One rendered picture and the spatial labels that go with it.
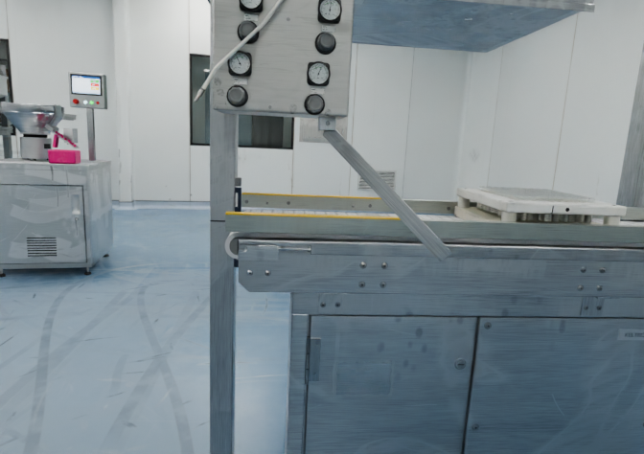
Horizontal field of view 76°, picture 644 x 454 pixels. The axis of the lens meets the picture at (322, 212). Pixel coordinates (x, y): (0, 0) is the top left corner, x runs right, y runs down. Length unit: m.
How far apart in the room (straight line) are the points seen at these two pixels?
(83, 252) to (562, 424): 2.84
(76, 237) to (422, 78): 4.98
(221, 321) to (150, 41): 5.12
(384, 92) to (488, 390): 5.51
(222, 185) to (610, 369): 0.97
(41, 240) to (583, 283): 3.03
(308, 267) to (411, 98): 5.74
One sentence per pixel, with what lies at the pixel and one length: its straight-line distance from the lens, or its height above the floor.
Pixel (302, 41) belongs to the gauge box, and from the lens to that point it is 0.71.
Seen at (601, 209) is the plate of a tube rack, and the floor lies 0.88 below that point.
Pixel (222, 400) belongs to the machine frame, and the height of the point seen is 0.30.
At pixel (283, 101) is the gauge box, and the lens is 0.69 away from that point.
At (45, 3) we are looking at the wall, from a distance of 6.33.
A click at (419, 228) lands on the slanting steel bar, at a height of 0.85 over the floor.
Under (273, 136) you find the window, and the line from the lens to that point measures 5.84.
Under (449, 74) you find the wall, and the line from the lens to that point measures 6.72.
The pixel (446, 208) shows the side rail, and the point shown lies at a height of 0.83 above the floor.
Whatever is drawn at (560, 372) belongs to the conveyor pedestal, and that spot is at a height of 0.52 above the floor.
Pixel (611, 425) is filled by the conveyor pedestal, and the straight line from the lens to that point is 1.23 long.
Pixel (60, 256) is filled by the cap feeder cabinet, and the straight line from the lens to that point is 3.27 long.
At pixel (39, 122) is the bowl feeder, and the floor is 1.02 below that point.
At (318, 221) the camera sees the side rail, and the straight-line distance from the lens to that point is 0.74.
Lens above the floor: 0.98
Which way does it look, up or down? 10 degrees down
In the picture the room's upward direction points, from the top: 3 degrees clockwise
